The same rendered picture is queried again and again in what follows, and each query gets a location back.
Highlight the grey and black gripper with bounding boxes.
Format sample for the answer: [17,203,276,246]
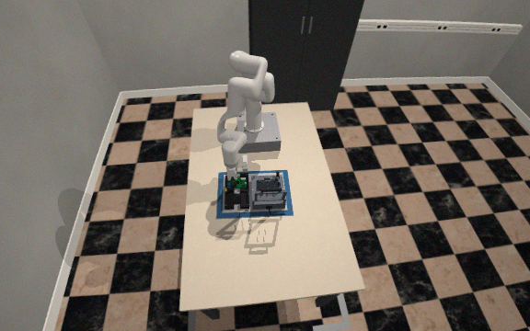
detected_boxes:
[226,167,237,188]

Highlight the green circuit board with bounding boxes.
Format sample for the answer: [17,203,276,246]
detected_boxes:
[227,177,247,188]

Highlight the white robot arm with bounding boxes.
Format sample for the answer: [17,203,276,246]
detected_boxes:
[217,51,274,172]

